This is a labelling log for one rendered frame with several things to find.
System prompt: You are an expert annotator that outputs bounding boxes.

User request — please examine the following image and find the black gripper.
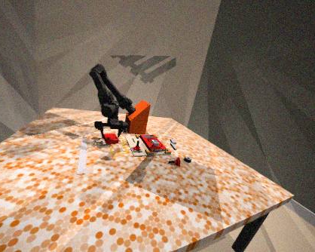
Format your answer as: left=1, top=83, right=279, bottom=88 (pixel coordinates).
left=94, top=114, right=128, bottom=139

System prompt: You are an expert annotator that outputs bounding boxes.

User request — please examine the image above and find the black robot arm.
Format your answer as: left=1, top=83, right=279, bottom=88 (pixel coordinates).
left=90, top=64, right=136, bottom=129

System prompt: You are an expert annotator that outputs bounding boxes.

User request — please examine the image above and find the black toy tyre with grey hub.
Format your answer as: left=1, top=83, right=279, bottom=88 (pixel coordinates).
left=185, top=156, right=192, bottom=163

